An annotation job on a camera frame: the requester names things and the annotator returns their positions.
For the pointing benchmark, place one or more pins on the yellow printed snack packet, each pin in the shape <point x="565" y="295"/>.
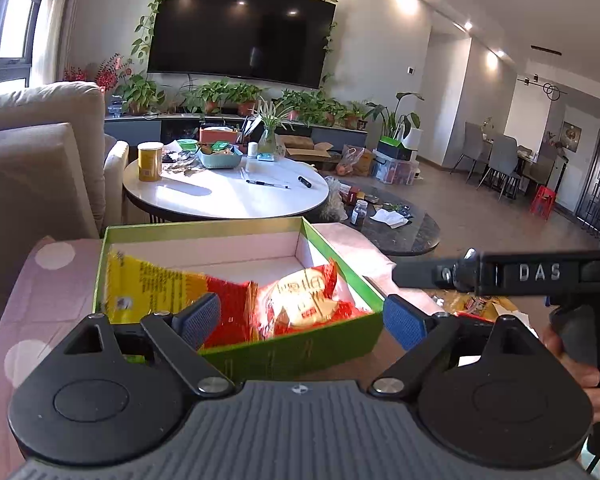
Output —
<point x="475" y="305"/>

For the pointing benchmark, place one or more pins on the framed wall picture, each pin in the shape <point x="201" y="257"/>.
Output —
<point x="572" y="135"/>

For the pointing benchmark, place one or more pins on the dark television cabinet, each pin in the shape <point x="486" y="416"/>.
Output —
<point x="340" y="135"/>

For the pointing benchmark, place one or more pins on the black marker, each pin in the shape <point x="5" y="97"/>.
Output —
<point x="304" y="182"/>

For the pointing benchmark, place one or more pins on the wall television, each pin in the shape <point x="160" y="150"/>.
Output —
<point x="240" y="30"/>

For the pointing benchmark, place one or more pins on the white small jar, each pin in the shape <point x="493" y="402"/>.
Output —
<point x="252" y="150"/>

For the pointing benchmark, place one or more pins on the plastic bag with fruit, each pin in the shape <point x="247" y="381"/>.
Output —
<point x="351" y="162"/>

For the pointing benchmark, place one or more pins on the crumpled white tissue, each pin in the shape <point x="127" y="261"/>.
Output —
<point x="387" y="217"/>

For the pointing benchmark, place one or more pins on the clear plastic bag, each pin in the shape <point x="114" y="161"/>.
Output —
<point x="336" y="202"/>

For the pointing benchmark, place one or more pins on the red plastic stool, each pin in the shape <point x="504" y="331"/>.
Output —
<point x="542" y="202"/>

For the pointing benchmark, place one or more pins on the red small box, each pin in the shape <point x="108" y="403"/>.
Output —
<point x="356" y="195"/>

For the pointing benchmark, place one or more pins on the teal small box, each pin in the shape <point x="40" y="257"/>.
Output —
<point x="266" y="157"/>

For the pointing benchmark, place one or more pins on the pink polka dot tablecloth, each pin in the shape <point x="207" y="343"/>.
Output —
<point x="55" y="310"/>

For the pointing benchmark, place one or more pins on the dark glass jar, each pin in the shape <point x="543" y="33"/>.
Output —
<point x="358" y="214"/>

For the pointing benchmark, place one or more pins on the dark marble round table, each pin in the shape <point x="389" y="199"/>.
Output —
<point x="405" y="240"/>

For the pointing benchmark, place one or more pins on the teal basket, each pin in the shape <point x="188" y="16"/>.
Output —
<point x="220" y="161"/>

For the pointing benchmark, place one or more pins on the scattered snack wrappers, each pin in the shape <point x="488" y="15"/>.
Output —
<point x="180" y="160"/>

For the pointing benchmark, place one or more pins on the green black box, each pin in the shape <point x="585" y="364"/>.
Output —
<point x="395" y="149"/>

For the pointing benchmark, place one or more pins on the red white rice cracker packet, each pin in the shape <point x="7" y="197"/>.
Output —
<point x="300" y="300"/>

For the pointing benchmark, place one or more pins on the grey dining chair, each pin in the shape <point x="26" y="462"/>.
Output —
<point x="502" y="157"/>
<point x="470" y="142"/>
<point x="540" y="167"/>

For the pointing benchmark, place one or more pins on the clear storage box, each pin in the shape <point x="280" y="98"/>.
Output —
<point x="395" y="172"/>

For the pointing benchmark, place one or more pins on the dark framed window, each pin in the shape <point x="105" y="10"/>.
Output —
<point x="0" y="72"/>

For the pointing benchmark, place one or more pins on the glass vase with plant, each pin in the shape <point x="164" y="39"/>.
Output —
<point x="266" y="142"/>

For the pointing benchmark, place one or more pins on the orange box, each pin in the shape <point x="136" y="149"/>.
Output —
<point x="215" y="135"/>

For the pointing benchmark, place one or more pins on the black pen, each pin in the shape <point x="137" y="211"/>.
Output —
<point x="267" y="184"/>

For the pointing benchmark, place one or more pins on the row of potted green plants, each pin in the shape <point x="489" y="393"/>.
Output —
<point x="140" y="92"/>

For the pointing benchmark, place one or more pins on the green cardboard box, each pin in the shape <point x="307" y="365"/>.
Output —
<point x="290" y="355"/>

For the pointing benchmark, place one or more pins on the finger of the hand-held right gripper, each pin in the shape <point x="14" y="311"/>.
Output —
<point x="420" y="275"/>

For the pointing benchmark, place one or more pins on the tall plant in white planter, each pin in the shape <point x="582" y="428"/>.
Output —
<point x="412" y="135"/>

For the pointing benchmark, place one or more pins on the red berry branch decoration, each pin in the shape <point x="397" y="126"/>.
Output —
<point x="107" y="77"/>

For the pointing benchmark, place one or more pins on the beige armchair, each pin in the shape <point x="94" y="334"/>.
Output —
<point x="30" y="160"/>

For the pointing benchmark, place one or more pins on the person's right hand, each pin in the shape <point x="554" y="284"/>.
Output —
<point x="587" y="380"/>

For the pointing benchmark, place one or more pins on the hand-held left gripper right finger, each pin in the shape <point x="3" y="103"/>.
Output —
<point x="405" y="320"/>

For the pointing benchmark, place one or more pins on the beige curtain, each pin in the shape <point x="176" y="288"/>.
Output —
<point x="50" y="35"/>

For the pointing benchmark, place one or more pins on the open cardboard box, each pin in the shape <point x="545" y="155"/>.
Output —
<point x="300" y="152"/>

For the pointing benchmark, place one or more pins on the yellow red snack packet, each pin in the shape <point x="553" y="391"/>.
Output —
<point x="145" y="285"/>

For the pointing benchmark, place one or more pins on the white round table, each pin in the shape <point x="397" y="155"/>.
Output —
<point x="230" y="200"/>

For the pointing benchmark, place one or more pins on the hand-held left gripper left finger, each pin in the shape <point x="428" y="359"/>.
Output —
<point x="202" y="317"/>

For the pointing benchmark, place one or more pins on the yellow canister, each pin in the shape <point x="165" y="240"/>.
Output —
<point x="150" y="162"/>

